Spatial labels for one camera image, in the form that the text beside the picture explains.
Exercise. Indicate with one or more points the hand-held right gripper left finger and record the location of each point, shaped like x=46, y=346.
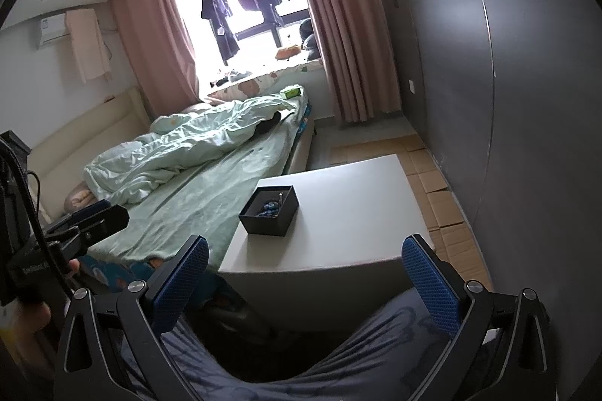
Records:
x=181, y=283

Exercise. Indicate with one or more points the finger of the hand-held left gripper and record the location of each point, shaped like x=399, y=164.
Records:
x=110, y=222
x=89, y=210

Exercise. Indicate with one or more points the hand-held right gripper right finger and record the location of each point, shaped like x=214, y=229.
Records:
x=432, y=288

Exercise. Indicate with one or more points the black jewelry box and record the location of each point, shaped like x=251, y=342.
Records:
x=268, y=228

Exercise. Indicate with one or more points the person's left hand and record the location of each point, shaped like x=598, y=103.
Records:
x=26, y=318

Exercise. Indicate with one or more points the pink pillow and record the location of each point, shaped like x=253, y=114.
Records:
x=82, y=198

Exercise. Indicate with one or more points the person's grey trousers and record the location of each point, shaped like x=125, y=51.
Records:
x=376, y=335

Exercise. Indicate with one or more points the cream bed headboard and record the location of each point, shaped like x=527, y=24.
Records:
x=94, y=132

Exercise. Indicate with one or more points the bed with green sheet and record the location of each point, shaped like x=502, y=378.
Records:
x=211, y=184

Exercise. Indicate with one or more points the pale green duvet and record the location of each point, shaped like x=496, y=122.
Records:
x=188, y=137

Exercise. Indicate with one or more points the white table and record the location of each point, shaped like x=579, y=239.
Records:
x=352, y=203

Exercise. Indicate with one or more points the beige hanging towel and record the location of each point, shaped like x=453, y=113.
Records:
x=87, y=43

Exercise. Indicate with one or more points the pink curtain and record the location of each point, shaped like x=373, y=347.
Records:
x=348, y=29
x=160, y=43

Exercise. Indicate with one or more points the white air conditioner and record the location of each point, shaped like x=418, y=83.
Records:
x=51, y=31

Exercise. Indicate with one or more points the black cloth item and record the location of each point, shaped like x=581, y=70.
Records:
x=269, y=122

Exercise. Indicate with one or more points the printed window seat cushion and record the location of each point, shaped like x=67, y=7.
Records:
x=254, y=85

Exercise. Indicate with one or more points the green box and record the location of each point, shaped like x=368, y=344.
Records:
x=291, y=92

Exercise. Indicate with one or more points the navy hanging garment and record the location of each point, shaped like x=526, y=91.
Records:
x=218, y=15

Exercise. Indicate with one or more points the orange soft toy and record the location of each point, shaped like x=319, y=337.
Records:
x=288, y=51

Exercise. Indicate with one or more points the dark bags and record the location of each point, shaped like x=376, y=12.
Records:
x=309, y=38

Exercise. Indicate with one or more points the white wall switch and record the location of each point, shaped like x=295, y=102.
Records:
x=412, y=87

